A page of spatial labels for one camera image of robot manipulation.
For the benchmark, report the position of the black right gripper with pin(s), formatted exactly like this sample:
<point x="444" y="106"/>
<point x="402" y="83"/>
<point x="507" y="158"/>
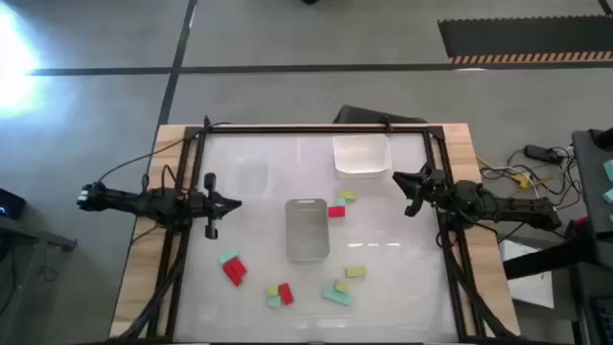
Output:
<point x="433" y="189"/>

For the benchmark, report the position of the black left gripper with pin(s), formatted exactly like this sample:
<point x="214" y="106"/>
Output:
<point x="211" y="206"/>

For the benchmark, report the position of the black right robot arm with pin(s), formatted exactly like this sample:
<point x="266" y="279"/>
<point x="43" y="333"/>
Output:
<point x="522" y="208"/>

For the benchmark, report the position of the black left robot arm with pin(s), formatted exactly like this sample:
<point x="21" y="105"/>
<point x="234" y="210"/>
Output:
<point x="143" y="203"/>

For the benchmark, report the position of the clear plastic bin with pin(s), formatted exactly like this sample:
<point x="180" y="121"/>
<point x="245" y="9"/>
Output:
<point x="254" y="177"/>

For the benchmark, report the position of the white plastic bin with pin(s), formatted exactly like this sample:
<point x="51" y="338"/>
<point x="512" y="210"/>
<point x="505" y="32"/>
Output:
<point x="362" y="158"/>

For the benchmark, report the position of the black case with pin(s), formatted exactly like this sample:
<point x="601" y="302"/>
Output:
<point x="373" y="116"/>

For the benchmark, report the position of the long teal block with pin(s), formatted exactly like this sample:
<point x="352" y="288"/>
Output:
<point x="336" y="296"/>

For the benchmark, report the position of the black power adapter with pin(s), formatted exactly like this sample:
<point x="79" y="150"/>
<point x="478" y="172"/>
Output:
<point x="541" y="153"/>

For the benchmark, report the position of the black diagonal strut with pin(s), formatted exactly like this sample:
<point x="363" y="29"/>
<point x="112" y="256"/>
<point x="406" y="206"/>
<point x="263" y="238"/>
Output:
<point x="546" y="259"/>

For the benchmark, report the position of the white paper sheet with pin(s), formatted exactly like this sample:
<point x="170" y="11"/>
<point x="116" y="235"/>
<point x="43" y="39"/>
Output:
<point x="531" y="287"/>

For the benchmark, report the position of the small red object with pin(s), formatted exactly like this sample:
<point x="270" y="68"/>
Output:
<point x="581" y="221"/>

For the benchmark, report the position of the dark side table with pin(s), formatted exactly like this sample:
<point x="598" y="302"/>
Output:
<point x="591" y="201"/>

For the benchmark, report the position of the black hazard-striped floor mat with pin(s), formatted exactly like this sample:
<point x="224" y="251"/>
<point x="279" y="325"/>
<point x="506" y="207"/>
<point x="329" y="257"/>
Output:
<point x="527" y="38"/>

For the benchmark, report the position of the grey cart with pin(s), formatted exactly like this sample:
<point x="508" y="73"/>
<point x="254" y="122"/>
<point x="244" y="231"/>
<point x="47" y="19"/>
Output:
<point x="29" y="235"/>

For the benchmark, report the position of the dark grey desk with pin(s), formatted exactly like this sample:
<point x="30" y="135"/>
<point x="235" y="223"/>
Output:
<point x="582" y="311"/>

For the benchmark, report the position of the black device with blue light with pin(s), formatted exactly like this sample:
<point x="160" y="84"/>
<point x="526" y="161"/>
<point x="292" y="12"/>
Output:
<point x="9" y="203"/>

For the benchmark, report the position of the black keyboard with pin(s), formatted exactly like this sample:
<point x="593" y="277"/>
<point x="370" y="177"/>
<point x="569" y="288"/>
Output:
<point x="604" y="318"/>

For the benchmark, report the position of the black aluminium table frame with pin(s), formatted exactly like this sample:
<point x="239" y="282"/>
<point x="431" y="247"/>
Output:
<point x="311" y="129"/>

